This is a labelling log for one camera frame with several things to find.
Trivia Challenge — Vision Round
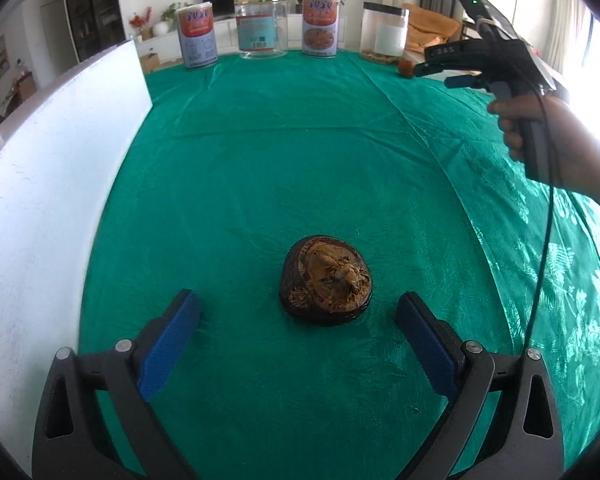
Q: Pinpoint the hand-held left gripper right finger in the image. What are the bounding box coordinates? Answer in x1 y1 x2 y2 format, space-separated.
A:
396 291 566 480

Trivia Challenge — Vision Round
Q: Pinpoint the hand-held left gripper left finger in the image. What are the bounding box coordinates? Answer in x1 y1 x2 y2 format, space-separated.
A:
31 288 203 480

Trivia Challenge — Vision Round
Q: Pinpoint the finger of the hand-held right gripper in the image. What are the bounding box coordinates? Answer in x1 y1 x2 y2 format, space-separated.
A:
443 74 487 90
413 58 463 79

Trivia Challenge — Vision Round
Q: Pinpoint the person's right hand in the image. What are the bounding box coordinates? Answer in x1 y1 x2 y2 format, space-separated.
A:
487 96 588 191

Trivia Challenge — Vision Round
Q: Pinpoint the orange lounge chair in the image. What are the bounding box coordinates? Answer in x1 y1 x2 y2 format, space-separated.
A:
402 3 463 52

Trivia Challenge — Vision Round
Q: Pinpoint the clear jar black lid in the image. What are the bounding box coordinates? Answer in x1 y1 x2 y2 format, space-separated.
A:
360 2 410 63

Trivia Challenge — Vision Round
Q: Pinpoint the white sheer curtain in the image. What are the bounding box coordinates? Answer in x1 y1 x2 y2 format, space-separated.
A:
550 0 596 76

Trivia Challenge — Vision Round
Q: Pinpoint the large white red can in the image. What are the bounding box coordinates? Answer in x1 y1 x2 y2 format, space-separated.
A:
301 0 342 57

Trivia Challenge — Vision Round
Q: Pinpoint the green tablecloth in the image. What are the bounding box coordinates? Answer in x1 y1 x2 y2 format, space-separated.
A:
77 49 600 480

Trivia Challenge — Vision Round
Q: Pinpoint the clear jar teal label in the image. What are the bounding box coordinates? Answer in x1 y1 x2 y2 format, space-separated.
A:
233 0 288 60

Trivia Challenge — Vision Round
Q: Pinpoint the white foam board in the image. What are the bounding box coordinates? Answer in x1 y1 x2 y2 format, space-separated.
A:
0 38 154 476

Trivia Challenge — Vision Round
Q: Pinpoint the small white red can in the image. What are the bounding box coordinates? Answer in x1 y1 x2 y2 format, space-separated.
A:
176 5 218 69

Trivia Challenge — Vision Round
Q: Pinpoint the green leafy plant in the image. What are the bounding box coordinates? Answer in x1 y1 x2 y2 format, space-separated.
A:
161 2 190 23

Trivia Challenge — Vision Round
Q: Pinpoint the red flower bouquet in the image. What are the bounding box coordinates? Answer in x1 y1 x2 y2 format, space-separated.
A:
129 7 153 41

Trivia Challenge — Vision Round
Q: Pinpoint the dark display cabinet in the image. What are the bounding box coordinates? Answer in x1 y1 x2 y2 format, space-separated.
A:
62 0 118 61

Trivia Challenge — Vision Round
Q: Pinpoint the black cable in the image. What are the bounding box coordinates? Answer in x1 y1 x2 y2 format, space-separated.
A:
522 72 556 356

